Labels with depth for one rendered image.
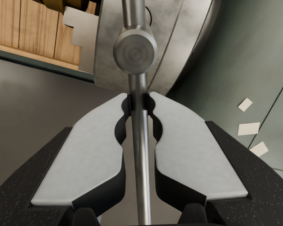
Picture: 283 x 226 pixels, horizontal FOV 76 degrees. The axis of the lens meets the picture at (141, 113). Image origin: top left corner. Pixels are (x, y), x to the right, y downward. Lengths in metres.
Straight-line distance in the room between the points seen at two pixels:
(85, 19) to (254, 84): 0.30
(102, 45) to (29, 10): 0.42
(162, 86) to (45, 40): 0.43
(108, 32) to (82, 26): 0.14
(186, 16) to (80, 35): 0.21
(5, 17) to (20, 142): 1.42
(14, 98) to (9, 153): 0.54
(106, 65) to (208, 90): 0.15
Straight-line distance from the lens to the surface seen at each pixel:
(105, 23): 0.25
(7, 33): 0.68
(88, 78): 0.98
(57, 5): 0.39
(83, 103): 1.60
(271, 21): 0.28
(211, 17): 0.31
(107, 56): 0.26
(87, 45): 0.38
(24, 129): 1.88
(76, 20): 0.39
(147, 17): 0.24
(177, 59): 0.26
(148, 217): 0.18
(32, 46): 0.66
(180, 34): 0.25
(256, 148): 0.33
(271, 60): 0.29
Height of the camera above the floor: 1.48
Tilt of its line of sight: 68 degrees down
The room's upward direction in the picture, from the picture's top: 169 degrees clockwise
